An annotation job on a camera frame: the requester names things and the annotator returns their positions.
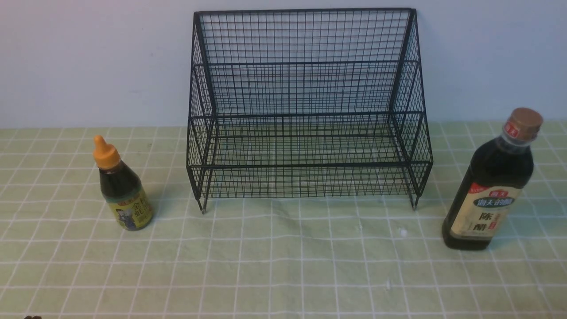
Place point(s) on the small orange-capped sauce bottle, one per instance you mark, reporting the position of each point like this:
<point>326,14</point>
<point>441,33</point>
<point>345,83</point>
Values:
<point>121,187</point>

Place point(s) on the large dark vinegar bottle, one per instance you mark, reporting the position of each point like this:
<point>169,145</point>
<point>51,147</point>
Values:
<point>498,172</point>

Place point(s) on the green checkered tablecloth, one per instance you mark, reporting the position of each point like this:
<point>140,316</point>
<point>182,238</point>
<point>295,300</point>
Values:
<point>64,256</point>

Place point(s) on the black wire mesh shelf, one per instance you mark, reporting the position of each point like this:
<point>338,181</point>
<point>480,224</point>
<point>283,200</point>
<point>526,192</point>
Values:
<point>290,103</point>

